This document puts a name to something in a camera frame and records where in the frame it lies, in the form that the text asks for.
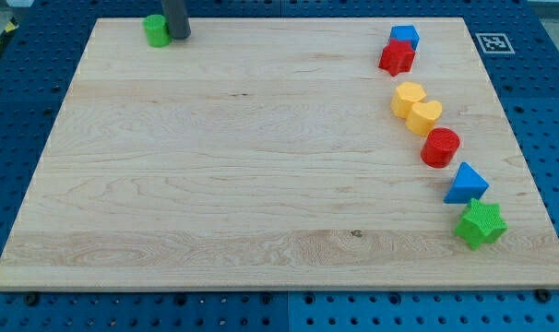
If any black bolt front left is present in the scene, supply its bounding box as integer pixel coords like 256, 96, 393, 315
23, 292, 40, 307

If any yellow hexagon block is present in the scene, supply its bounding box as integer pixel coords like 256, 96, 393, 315
390, 81, 427, 119

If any yellow heart block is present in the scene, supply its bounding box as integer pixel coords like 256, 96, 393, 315
405, 101, 443, 136

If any black bolt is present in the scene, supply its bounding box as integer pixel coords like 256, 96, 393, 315
23, 292, 40, 307
534, 289, 552, 303

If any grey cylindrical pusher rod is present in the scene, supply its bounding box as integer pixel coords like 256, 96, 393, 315
161, 0, 191, 40

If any white fiducial marker tag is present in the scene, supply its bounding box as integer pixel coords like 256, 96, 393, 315
476, 32, 515, 54

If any black bolt front right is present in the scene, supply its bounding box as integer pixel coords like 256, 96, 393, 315
534, 289, 552, 303

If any light wooden board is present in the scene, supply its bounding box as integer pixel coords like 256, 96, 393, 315
0, 18, 559, 292

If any red cylinder block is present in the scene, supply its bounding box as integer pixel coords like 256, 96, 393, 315
421, 127, 460, 169

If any blue triangle block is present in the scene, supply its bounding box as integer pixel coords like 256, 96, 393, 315
443, 162, 489, 204

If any red star block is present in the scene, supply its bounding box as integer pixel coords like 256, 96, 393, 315
378, 39, 416, 77

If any green star block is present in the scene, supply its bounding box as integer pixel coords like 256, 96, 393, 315
454, 198, 508, 250

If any blue pentagon block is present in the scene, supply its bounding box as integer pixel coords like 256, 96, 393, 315
389, 25, 420, 51

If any green cylinder block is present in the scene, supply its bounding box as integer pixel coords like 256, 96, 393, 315
142, 14, 172, 48

